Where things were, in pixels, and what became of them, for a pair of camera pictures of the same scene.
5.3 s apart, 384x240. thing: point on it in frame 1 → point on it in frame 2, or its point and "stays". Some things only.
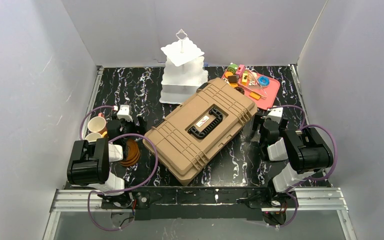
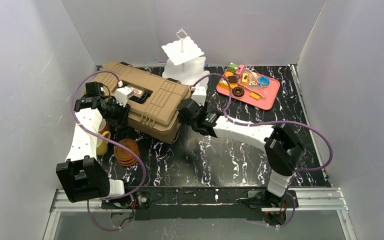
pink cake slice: x=241 y=70 stays
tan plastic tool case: x=212 y=113 → x=152 y=99
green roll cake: x=232 y=68 stays
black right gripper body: x=262 y=124 → x=185 y=108
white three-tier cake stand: x=184 y=70 stays
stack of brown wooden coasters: x=133 y=153 stays
